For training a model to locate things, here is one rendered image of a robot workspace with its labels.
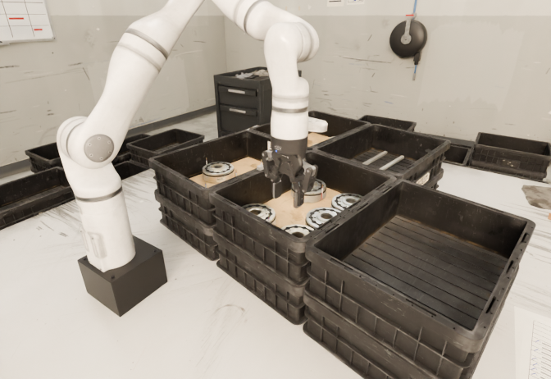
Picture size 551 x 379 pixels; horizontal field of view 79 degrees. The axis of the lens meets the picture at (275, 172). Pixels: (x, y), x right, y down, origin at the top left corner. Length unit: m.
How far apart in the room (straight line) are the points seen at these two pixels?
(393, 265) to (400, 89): 3.52
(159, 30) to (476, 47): 3.56
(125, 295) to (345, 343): 0.48
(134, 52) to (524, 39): 3.66
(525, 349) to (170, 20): 0.99
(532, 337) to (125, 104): 0.96
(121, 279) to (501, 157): 2.17
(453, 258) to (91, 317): 0.82
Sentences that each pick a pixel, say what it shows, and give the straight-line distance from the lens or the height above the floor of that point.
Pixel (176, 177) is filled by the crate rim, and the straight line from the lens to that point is 0.93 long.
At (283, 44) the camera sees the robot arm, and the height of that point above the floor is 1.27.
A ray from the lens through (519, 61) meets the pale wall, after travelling 4.04.
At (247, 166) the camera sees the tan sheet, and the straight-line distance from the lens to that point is 1.20.
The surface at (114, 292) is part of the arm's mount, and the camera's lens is 0.84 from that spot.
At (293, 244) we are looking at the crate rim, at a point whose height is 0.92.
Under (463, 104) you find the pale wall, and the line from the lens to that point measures 4.12.
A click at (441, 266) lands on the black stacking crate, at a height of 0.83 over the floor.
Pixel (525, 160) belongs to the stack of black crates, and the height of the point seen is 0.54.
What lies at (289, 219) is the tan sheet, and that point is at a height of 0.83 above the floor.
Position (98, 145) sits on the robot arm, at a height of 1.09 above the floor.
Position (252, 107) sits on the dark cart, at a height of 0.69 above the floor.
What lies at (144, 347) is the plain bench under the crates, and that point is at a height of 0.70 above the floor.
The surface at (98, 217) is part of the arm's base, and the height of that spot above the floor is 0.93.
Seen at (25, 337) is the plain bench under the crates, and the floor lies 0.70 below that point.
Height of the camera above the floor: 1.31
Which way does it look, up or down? 25 degrees down
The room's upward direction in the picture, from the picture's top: straight up
